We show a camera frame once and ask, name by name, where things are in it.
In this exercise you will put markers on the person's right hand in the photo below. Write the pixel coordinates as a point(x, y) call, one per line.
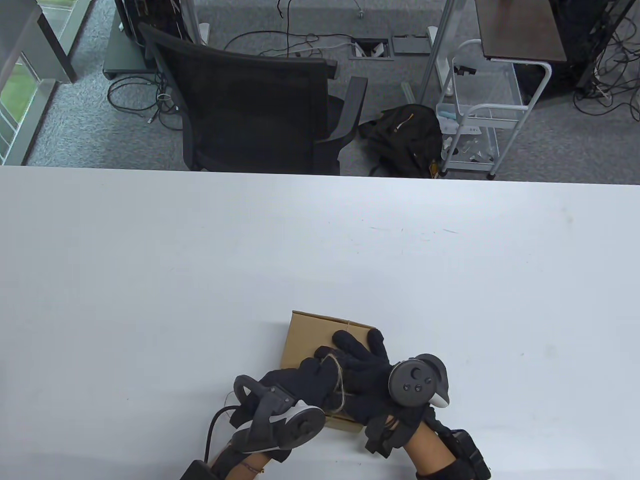
point(365, 375)

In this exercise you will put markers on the person's left hand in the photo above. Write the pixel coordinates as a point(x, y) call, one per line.
point(305, 380)

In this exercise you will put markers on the brown cardboard box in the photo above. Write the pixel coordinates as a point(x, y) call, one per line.
point(310, 335)

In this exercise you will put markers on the person's left forearm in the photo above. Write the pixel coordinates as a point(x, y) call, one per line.
point(250, 467)

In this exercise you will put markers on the person's right forearm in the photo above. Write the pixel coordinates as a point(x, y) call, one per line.
point(432, 452)

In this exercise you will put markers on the open floor outlet box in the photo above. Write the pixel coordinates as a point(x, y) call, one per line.
point(370, 49)

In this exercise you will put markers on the grey handheld controller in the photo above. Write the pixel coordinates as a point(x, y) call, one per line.
point(285, 425)
point(417, 380)

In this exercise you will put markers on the black backpack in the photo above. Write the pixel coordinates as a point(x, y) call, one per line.
point(405, 135)

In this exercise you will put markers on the light blue cloth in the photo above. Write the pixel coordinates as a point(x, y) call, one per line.
point(447, 115)

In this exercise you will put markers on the black mesh office chair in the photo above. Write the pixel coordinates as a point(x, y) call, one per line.
point(250, 110)

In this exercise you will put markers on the small black clamp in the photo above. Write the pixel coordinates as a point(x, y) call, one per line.
point(465, 71)

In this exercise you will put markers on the grey metal desk leg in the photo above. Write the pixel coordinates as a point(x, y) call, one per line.
point(434, 55)

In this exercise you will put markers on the grey floor cover plate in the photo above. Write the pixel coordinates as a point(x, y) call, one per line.
point(410, 45)

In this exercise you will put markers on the grey base platform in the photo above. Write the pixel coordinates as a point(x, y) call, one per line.
point(122, 55)

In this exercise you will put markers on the dark brown desk top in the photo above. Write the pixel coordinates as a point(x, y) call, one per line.
point(520, 30)

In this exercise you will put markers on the black equipment rack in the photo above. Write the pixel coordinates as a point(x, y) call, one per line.
point(145, 15)
point(575, 30)

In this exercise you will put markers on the grey pillar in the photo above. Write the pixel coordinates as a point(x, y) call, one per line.
point(40, 45)

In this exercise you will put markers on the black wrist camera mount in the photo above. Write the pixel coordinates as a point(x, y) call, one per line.
point(377, 440)

